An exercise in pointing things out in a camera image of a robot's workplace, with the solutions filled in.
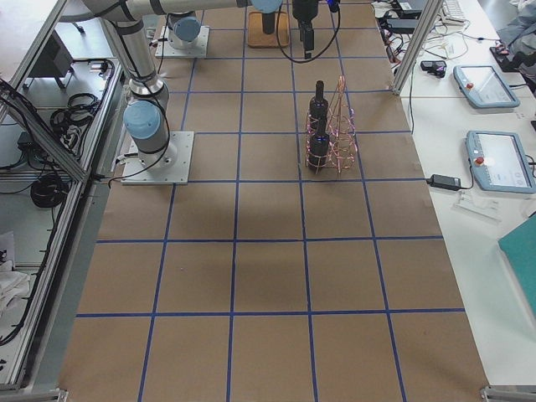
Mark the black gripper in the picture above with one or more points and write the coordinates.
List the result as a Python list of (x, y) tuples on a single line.
[(303, 9)]

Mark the dark wine bottle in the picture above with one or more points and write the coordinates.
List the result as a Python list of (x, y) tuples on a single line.
[(318, 106), (268, 21), (318, 146)]

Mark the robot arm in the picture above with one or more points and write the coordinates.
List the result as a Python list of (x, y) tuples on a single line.
[(184, 28), (122, 20)]

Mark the wooden tray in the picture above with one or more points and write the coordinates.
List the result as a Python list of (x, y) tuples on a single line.
[(256, 38)]

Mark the far teach pendant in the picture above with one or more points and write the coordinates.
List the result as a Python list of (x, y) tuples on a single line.
[(484, 87)]

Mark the teach pendant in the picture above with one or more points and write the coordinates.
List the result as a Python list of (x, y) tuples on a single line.
[(484, 87), (498, 162)]

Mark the black power brick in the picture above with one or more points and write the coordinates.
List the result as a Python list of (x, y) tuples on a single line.
[(444, 182)]

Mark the near teach pendant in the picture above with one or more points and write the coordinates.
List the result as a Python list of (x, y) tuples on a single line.
[(498, 162)]

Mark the teal box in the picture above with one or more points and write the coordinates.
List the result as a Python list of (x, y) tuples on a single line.
[(519, 247)]

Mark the copper wire bottle basket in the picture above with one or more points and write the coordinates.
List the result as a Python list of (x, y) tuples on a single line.
[(343, 149)]

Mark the aluminium frame post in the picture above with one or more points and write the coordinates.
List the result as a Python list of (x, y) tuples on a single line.
[(418, 38)]

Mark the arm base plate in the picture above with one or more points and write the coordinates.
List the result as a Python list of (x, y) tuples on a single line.
[(162, 168), (170, 47)]

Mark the aluminium frame rail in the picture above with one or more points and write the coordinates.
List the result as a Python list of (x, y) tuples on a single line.
[(26, 115)]

